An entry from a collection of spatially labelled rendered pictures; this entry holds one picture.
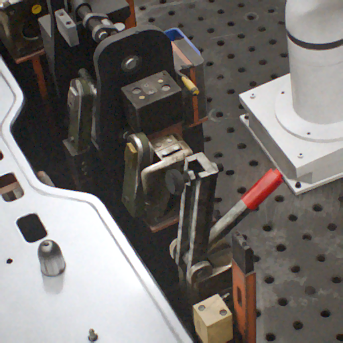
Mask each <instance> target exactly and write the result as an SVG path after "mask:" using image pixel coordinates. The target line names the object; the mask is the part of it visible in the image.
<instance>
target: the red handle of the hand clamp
mask: <svg viewBox="0 0 343 343"><path fill-rule="evenodd" d="M282 177H283V174H282V173H281V172H280V171H279V170H278V169H276V170H275V171H274V170H272V169H270V170H269V171H268V172H267V173H266V174H265V175H264V176H262V177H260V179H259V180H258V181H257V182H256V183H255V184H254V185H253V186H252V187H251V188H250V189H248V191H247V192H246V193H245V194H244V195H243V196H242V197H241V199H240V200H239V201H238V203H236V204H235V205H234V206H233V207H232V208H231V209H230V210H229V211H228V212H227V213H226V214H225V215H224V216H223V217H222V218H221V219H220V220H219V221H218V222H217V223H216V224H215V225H213V227H212V228H211V229H210V237H209V243H208V253H209V252H210V251H211V249H212V248H213V247H215V246H216V245H217V244H218V243H219V242H220V241H221V240H222V239H223V238H224V237H225V236H226V235H227V234H228V233H229V232H230V231H231V230H232V229H233V228H234V227H235V226H236V225H237V224H238V223H239V222H240V221H241V220H242V219H244V218H245V217H246V216H247V215H248V214H249V213H250V212H251V211H254V210H255V209H256V208H257V207H258V206H259V205H260V204H262V203H263V201H264V200H265V199H266V198H267V197H268V196H269V195H270V194H272V193H273V192H274V191H275V190H276V189H277V188H278V187H279V186H280V185H281V184H282V183H283V180H282V179H281V178H282ZM208 253H207V254H208ZM188 255H189V250H188V251H186V252H184V255H183V256H182V259H183V260H184V263H185V264H186V265H188Z"/></svg>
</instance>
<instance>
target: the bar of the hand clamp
mask: <svg viewBox="0 0 343 343"><path fill-rule="evenodd" d="M223 171H224V167H223V164H222V163H217V164H216V163H214V162H210V161H209V160H208V159H207V157H206V156H205V155H204V153H203V152H199V153H195V154H194V155H193V156H189V157H186V158H185V166H184V174H183V175H182V174H181V173H180V172H179V171H177V170H176V169H171V170H168V171H167V172H166V175H165V184H166V186H167V187H168V189H169V191H170V193H172V194H173V195H174V196H177V195H180V194H182V203H181V210H180V224H179V232H178V239H177V247H176V264H177V265H183V264H184V260H183V259H182V256H183V255H184V252H186V251H188V250H189V255H188V267H187V273H186V279H187V280H188V270H189V269H191V267H193V266H194V265H195V264H197V263H199V262H200V261H206V259H207V253H208V243H209V237H210V227H211V221H212V211H213V205H214V200H215V194H216V184H217V177H218V173H220V172H223Z"/></svg>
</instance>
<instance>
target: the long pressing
mask: <svg viewBox="0 0 343 343"><path fill-rule="evenodd" d="M26 109H27V97H26V94H25V91H24V90H23V88H22V87H21V85H20V83H18V81H17V80H16V77H15V76H14V75H13V73H12V71H11V70H10V68H9V66H8V65H7V63H6V61H5V60H4V58H2V56H1V55H0V151H1V153H2V155H3V159H2V160H1V161H0V177H2V176H5V175H7V174H13V175H14V176H15V179H16V180H17V182H18V184H19V185H20V187H21V188H22V189H23V192H24V196H23V197H22V198H19V199H16V200H14V201H12V202H6V201H4V199H3V198H2V196H1V194H0V343H196V341H195V339H194V337H193V336H192V335H191V334H190V333H189V331H188V329H187V327H186V326H185V324H184V323H183V321H182V319H181V318H180V317H179V316H178V314H177V313H176V310H175V309H174V307H173V306H172V304H171V303H170V302H169V300H168V298H167V297H166V296H165V294H164V292H163V291H162V290H161V288H160V286H159V284H158V283H157V281H156V280H155V279H154V278H153V276H152V274H151V272H150V271H149V269H148V268H147V266H146V265H145V263H144V261H143V260H142V259H141V257H140V256H139V254H138V253H137V251H136V249H135V247H134V246H133V244H132V243H131V242H130V241H129V239H128V237H127V235H126V234H125V233H124V231H123V229H122V228H121V225H120V224H119V223H118V222H117V221H116V219H115V217H114V216H113V215H112V212H111V211H110V209H109V207H107V205H106V204H105V203H104V201H103V200H102V199H101V198H99V197H98V196H95V195H93V194H87V193H83V192H75V191H71V190H67V189H63V188H55V187H52V186H49V185H47V184H45V183H43V182H42V181H41V180H40V178H39V176H38V175H37V173H36V171H35V169H34V168H33V167H32V165H31V163H30V162H29V160H28V158H27V157H26V155H25V153H24V151H23V149H22V148H21V147H20V146H19V143H18V142H17V139H16V138H15V136H14V131H15V128H16V126H17V124H18V122H19V121H20V120H21V119H22V116H23V114H24V113H25V111H26ZM30 214H36V216H37V217H38V218H39V220H40V222H41V223H42V225H43V227H44V229H45V230H46V232H47V235H46V236H45V237H44V238H41V240H39V241H36V242H34V243H28V242H26V240H25V238H24V236H23V234H22V232H21V231H20V230H19V227H18V225H17V222H18V220H21V219H22V218H25V217H26V216H29V215H30ZM47 238H50V240H53V241H55V242H56V243H57V244H58V245H60V247H61V250H62V254H63V257H64V261H65V263H66V267H65V269H64V270H63V272H61V273H60V274H59V275H55V276H49V275H46V274H43V273H42V271H41V267H40V262H39V260H38V246H39V244H40V243H41V242H42V241H44V240H47ZM8 259H13V262H12V263H7V260H8ZM91 328H92V329H94V331H95V333H96V334H97V336H98V338H97V340H96V341H95V342H90V341H89V339H88V337H89V334H88V331H89V329H91Z"/></svg>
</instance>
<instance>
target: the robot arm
mask: <svg viewBox="0 0 343 343"><path fill-rule="evenodd" d="M285 25H286V34H287V50H288V59H289V66H290V75H291V79H290V80H288V82H286V83H285V84H284V85H283V86H282V87H281V88H280V89H279V91H278V93H277V96H276V98H275V100H274V106H273V108H274V110H275V116H276V118H277V121H278V123H279V124H280V125H281V127H282V128H283V129H285V131H287V132H288V133H289V134H291V135H293V136H294V137H297V138H300V139H303V140H306V141H313V143H333V142H339V141H341V140H343V0H287V2H286V6H285Z"/></svg>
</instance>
